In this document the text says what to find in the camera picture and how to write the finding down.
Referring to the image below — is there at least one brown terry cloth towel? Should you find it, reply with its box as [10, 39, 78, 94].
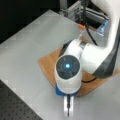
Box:
[38, 43, 119, 96]

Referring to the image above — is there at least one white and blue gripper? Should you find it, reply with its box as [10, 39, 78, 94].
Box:
[55, 87, 78, 116]

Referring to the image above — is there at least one orange clamp on frame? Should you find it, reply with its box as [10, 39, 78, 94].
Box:
[77, 23, 85, 29]

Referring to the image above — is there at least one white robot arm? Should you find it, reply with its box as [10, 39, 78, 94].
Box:
[54, 0, 120, 116]

